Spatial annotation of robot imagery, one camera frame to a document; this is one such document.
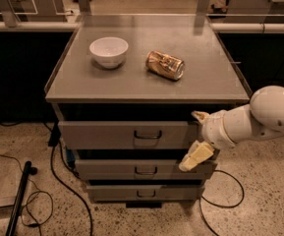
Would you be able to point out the grey top drawer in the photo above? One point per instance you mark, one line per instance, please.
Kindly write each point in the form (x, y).
(129, 134)

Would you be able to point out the black pole on floor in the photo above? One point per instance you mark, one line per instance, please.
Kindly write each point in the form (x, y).
(16, 210)

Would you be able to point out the grey drawer cabinet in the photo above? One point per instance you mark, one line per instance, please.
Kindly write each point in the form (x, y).
(82, 90)

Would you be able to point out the grey middle drawer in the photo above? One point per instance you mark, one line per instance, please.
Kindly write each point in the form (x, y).
(118, 169)

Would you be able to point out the grey drawer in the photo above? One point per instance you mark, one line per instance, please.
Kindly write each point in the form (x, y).
(129, 134)
(118, 169)
(149, 193)

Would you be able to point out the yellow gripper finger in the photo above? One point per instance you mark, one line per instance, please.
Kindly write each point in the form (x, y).
(197, 153)
(200, 116)

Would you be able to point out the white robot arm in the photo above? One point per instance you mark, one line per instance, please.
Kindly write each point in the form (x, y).
(261, 119)

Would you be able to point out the white ceramic bowl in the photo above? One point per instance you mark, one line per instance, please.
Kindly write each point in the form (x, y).
(109, 52)

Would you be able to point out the white horizontal rail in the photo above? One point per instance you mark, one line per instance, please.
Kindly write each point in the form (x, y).
(217, 27)

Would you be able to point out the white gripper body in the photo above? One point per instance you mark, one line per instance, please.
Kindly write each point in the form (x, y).
(212, 129)

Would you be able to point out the gold crushed soda can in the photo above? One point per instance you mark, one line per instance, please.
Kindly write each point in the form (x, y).
(165, 65)

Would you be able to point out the grey flat floor plate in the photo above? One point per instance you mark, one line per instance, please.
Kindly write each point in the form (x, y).
(9, 184)

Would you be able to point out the grey bottom drawer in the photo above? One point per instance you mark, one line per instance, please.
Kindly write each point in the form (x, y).
(149, 193)

